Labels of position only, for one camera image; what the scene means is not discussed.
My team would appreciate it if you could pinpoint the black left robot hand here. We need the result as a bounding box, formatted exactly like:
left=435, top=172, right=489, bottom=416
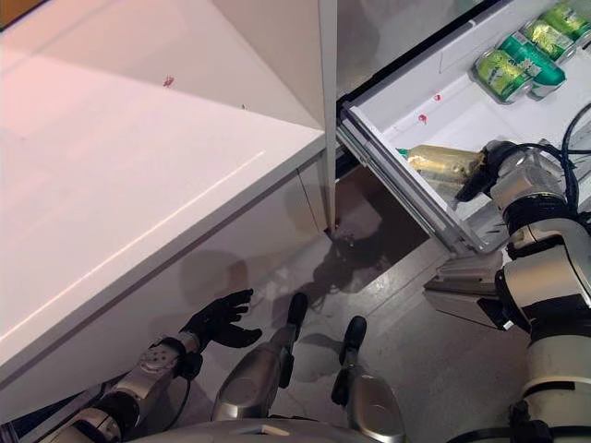
left=179, top=288, right=263, bottom=353

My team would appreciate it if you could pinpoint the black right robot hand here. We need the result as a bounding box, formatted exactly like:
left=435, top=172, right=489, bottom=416
left=454, top=139, right=514, bottom=203

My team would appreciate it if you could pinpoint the yellow drink bottle white cap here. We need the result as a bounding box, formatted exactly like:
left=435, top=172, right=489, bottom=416
left=395, top=143, right=487, bottom=196

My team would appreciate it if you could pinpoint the white fridge drawer steel front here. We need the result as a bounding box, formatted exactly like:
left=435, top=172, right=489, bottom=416
left=335, top=0, right=591, bottom=332

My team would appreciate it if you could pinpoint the light green drink can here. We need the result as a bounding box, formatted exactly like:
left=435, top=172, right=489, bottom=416
left=519, top=18, right=578, bottom=64
left=470, top=48, right=539, bottom=104
left=539, top=0, right=591, bottom=42

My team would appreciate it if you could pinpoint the dark green drink can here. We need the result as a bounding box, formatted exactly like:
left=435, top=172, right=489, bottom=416
left=501, top=36, right=567, bottom=101

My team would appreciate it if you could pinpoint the grey robot torso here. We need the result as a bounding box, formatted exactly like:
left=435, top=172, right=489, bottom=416
left=154, top=413, right=467, bottom=443

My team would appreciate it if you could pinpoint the robot right leg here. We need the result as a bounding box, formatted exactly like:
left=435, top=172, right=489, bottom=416
left=331, top=315, right=408, bottom=438

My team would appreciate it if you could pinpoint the white counter cabinet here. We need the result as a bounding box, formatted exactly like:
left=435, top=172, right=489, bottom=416
left=0, top=0, right=334, bottom=413

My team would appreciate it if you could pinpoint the tall white partition panel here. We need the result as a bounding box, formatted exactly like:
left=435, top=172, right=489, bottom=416
left=211, top=0, right=341, bottom=233

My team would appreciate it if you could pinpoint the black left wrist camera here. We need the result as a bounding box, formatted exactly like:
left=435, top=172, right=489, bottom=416
left=176, top=352, right=205, bottom=380

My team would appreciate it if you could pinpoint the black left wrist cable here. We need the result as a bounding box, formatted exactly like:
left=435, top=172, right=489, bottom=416
left=176, top=374, right=198, bottom=417

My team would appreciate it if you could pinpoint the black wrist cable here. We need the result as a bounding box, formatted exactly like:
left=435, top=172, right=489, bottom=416
left=520, top=104, right=591, bottom=223
left=176, top=374, right=198, bottom=417

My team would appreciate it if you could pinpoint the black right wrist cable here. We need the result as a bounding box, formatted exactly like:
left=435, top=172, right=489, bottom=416
left=520, top=104, right=591, bottom=223

